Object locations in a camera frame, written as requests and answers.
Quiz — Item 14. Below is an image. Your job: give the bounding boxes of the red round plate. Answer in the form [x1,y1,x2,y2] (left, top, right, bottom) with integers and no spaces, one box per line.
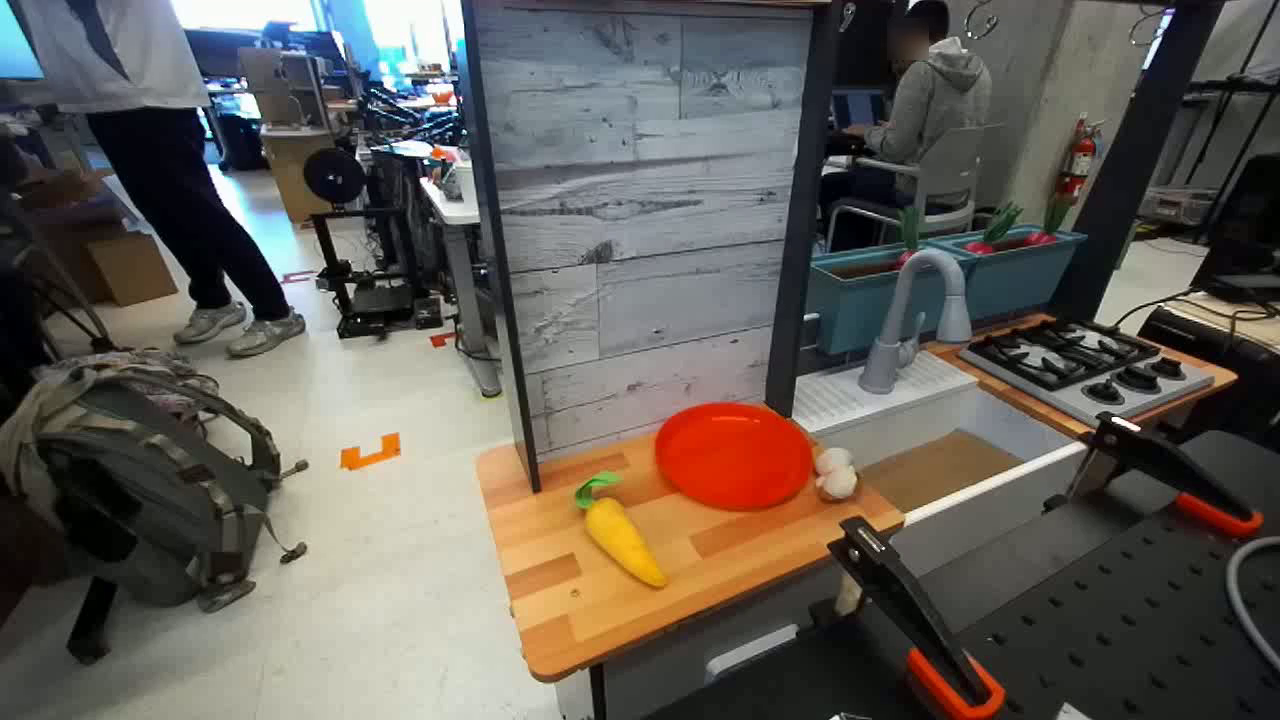
[651,398,819,515]

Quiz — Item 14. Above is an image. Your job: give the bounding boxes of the grey toy faucet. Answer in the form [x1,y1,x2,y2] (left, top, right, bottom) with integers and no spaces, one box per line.
[858,243,978,398]

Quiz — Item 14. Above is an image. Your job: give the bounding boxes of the small grey doll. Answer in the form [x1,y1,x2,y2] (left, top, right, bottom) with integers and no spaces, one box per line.
[814,445,864,508]

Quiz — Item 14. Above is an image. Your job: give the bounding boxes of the black equipment stand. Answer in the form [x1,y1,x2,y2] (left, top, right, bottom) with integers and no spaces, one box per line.
[300,137,445,338]

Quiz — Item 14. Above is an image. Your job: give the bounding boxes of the grey wood panel backdrop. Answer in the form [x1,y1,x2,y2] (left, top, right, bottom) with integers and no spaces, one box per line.
[473,0,817,463]

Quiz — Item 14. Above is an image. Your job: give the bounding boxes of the white cable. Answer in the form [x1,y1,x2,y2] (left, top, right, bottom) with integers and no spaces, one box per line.
[1224,531,1280,671]

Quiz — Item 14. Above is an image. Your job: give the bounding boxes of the white toy sink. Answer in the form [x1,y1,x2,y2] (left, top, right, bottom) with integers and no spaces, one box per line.
[792,346,1091,539]

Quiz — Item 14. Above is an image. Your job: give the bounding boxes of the black office chair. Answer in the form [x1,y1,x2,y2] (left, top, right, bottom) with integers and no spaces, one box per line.
[1187,153,1280,302]

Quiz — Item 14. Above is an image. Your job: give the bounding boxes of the cardboard box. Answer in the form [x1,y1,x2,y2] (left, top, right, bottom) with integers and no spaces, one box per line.
[75,221,186,308]

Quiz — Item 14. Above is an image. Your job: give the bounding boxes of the red fire extinguisher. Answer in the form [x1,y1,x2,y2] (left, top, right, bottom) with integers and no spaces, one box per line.
[1050,115,1106,240]

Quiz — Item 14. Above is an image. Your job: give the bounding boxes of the seated person grey hoodie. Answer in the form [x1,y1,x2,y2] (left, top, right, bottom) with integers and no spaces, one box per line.
[850,0,996,221]

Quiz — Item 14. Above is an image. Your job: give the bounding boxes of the black structural pillar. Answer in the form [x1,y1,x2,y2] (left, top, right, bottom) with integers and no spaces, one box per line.
[1050,0,1224,323]

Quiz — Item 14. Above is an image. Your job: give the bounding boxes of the yellow carrot plush toy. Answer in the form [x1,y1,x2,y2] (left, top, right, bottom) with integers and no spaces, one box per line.
[571,469,672,591]

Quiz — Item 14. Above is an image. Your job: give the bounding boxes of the grey green backpack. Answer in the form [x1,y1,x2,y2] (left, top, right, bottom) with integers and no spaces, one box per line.
[0,346,314,666]

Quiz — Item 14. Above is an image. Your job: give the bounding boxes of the black clamp orange handle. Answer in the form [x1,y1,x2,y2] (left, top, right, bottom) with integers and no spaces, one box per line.
[1064,413,1269,542]
[823,515,1014,720]

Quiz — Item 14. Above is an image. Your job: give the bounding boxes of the standing person white top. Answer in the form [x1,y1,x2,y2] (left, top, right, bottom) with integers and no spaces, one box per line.
[8,0,309,364]

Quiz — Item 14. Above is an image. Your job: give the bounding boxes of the grey chair of seated person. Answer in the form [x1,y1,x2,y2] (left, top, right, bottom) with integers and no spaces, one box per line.
[819,154,981,250]

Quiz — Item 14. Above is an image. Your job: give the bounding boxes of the white grey desk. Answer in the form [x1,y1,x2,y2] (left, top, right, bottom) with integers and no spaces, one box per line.
[415,143,509,398]

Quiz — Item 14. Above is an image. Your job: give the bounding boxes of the toy stove with black burners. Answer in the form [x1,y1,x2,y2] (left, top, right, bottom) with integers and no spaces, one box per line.
[963,317,1220,429]

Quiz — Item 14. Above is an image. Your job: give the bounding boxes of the green toy vegetable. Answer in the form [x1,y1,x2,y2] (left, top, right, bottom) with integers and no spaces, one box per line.
[981,201,1030,250]

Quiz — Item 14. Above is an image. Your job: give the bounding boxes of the black frame post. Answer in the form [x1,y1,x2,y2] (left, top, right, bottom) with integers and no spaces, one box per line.
[455,0,547,494]
[766,0,842,417]

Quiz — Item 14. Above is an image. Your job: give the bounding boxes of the wooden cabinet with machine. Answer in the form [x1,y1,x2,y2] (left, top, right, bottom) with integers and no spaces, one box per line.
[236,43,340,225]

